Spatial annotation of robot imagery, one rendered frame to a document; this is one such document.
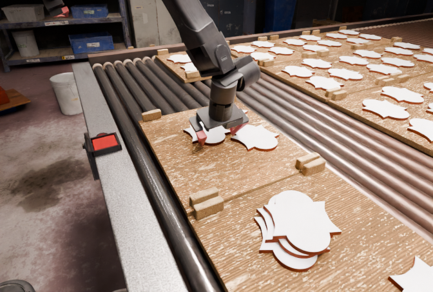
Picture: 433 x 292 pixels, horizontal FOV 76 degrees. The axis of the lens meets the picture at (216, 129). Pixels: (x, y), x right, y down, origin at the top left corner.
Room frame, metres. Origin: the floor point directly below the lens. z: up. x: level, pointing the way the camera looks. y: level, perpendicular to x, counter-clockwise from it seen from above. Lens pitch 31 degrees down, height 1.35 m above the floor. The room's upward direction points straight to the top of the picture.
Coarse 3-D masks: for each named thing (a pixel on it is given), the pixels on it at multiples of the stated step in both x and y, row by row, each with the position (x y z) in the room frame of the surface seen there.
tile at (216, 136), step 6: (186, 132) 0.67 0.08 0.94; (192, 132) 0.66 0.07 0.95; (210, 132) 0.66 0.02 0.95; (216, 132) 0.66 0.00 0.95; (222, 132) 0.66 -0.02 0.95; (228, 132) 0.66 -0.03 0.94; (192, 138) 0.64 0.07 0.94; (210, 138) 0.63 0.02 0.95; (216, 138) 0.63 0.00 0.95; (222, 138) 0.63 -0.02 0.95; (204, 144) 0.61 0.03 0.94; (210, 144) 0.61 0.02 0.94; (216, 144) 0.61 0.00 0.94
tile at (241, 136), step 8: (248, 128) 0.68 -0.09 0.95; (256, 128) 0.68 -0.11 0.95; (264, 128) 0.68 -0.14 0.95; (240, 136) 0.64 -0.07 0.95; (248, 136) 0.64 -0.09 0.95; (256, 136) 0.64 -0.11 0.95; (264, 136) 0.64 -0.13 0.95; (272, 136) 0.64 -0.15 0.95; (248, 144) 0.60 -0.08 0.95; (256, 144) 0.60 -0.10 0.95; (264, 144) 0.60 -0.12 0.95; (272, 144) 0.60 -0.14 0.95
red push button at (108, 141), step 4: (108, 136) 0.67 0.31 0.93; (112, 136) 0.67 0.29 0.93; (92, 140) 0.65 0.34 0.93; (96, 140) 0.65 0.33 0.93; (100, 140) 0.65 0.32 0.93; (104, 140) 0.65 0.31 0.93; (108, 140) 0.65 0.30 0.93; (112, 140) 0.65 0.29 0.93; (96, 144) 0.62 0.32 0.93; (100, 144) 0.62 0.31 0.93; (104, 144) 0.62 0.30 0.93; (108, 144) 0.62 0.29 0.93; (112, 144) 0.62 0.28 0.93; (116, 144) 0.62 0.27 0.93; (96, 148) 0.61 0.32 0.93; (100, 148) 0.61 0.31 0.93
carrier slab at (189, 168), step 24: (168, 120) 0.75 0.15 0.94; (168, 144) 0.61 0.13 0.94; (192, 144) 0.61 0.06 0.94; (240, 144) 0.61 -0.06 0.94; (288, 144) 0.61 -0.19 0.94; (168, 168) 0.51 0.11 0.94; (192, 168) 0.51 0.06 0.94; (216, 168) 0.51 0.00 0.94; (240, 168) 0.51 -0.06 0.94; (264, 168) 0.51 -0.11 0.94; (288, 168) 0.51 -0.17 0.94; (192, 192) 0.43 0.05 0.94; (240, 192) 0.43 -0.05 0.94
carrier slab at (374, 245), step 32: (256, 192) 0.43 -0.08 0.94; (320, 192) 0.43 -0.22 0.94; (352, 192) 0.43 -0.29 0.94; (192, 224) 0.35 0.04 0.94; (224, 224) 0.35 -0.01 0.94; (256, 224) 0.35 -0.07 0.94; (352, 224) 0.35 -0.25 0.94; (384, 224) 0.35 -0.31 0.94; (224, 256) 0.29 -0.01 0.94; (256, 256) 0.29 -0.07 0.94; (320, 256) 0.29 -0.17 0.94; (352, 256) 0.29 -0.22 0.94; (384, 256) 0.29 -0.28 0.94; (416, 256) 0.29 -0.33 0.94; (224, 288) 0.24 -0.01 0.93; (256, 288) 0.23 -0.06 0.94; (288, 288) 0.23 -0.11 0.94; (320, 288) 0.23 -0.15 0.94; (352, 288) 0.23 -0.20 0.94; (384, 288) 0.23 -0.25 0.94
